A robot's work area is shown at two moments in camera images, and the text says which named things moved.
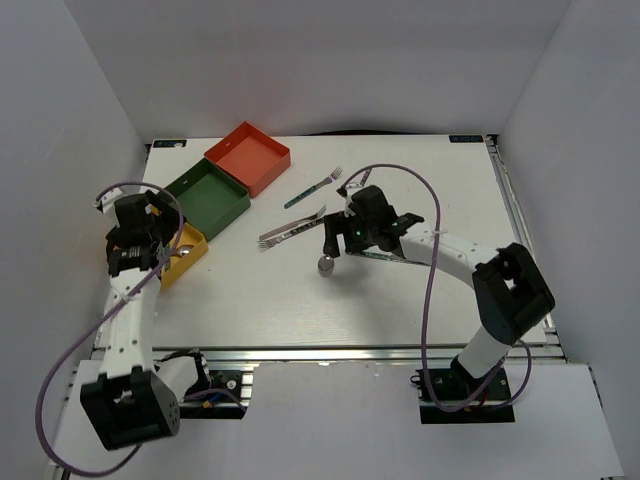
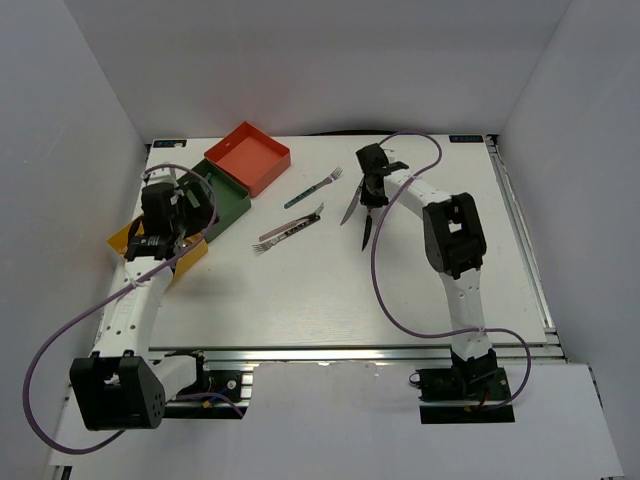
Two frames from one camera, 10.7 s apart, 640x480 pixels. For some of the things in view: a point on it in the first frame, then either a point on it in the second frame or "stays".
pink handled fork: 313,217 stays
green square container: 210,198 stays
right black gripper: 335,225 -> 366,201
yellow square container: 196,242 stays
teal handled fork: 332,177 stays
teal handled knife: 382,254 -> 192,196
